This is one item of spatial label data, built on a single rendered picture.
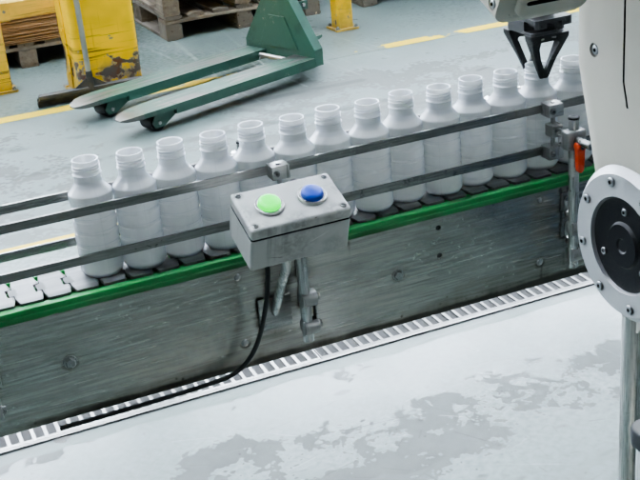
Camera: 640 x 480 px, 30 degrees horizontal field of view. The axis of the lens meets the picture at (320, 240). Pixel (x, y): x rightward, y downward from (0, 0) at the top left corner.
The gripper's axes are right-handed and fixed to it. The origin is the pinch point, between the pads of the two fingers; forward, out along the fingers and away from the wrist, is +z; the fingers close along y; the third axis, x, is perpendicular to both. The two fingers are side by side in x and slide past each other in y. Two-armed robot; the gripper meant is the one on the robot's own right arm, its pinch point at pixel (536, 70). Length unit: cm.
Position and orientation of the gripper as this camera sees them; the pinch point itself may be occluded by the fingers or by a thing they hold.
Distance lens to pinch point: 189.1
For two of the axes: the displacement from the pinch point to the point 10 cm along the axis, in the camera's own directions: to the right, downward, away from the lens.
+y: -4.0, -3.4, 8.5
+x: -9.1, 2.4, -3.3
